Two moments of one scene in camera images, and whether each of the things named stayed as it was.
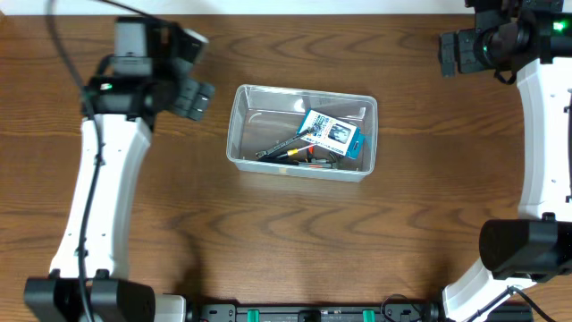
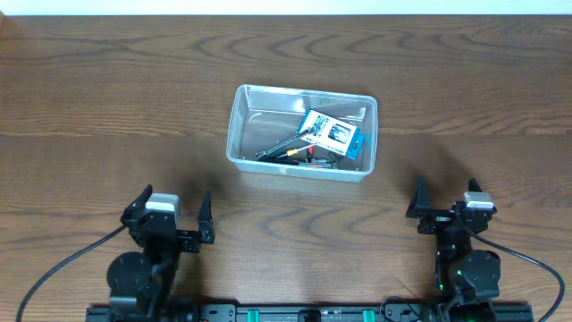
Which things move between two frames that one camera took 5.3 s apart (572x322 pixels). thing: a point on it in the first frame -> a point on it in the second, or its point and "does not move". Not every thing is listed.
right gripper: [468, 59] -> [419, 207]
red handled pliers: [310, 152] does not move
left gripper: [181, 89] -> [189, 244]
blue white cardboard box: [332, 135] does not move
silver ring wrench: [301, 134] does not move
